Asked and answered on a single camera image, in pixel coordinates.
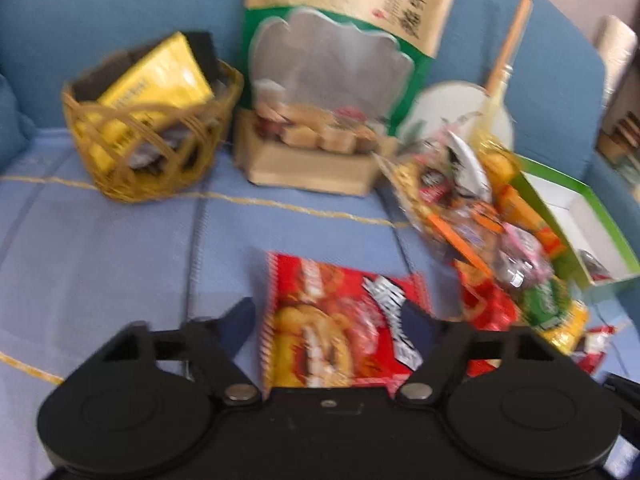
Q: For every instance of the red and white snack packet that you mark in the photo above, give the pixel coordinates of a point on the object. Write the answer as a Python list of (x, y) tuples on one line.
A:
[(597, 342)]

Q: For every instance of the green and yellow snack packet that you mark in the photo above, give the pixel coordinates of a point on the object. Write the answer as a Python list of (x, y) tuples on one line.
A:
[(550, 305)]

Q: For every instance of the dark small wrapped snack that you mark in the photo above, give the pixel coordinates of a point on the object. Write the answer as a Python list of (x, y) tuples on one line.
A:
[(594, 265)]

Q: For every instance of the white plastic roll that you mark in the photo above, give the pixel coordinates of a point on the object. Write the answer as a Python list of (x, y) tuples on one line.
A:
[(617, 45)]

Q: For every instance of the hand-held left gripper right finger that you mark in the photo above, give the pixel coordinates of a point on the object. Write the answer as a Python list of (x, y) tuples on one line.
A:
[(417, 326)]

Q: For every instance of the clear packet of yellow crackers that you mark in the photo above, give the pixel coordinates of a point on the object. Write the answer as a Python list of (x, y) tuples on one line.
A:
[(425, 185)]

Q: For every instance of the brown cardboard boxes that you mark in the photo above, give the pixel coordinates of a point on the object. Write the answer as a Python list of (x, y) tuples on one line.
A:
[(620, 135)]

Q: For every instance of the woven wicker basket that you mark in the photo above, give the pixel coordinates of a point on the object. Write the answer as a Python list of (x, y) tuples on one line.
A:
[(150, 180)]

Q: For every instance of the yellow wrapped cake snack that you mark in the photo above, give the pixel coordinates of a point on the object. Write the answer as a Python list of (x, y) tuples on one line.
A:
[(497, 162)]

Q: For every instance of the small red snack packet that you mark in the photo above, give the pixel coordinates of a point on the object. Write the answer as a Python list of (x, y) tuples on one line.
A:
[(485, 305)]

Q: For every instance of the silver white snack packet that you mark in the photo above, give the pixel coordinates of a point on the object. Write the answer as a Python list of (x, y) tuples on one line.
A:
[(467, 165)]

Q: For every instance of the green cardboard box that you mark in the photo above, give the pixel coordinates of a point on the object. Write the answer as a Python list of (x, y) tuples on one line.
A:
[(600, 225)]

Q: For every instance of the beige and green gift bag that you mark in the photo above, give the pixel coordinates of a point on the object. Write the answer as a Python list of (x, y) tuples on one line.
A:
[(325, 60)]

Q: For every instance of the orange yellow snack packet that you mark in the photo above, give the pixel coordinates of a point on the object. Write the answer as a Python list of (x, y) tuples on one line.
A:
[(525, 210)]

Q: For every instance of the pink snack packet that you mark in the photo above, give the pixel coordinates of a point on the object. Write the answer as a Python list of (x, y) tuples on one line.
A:
[(525, 255)]

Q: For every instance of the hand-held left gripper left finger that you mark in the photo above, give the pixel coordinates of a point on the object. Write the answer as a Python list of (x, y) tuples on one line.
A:
[(239, 321)]

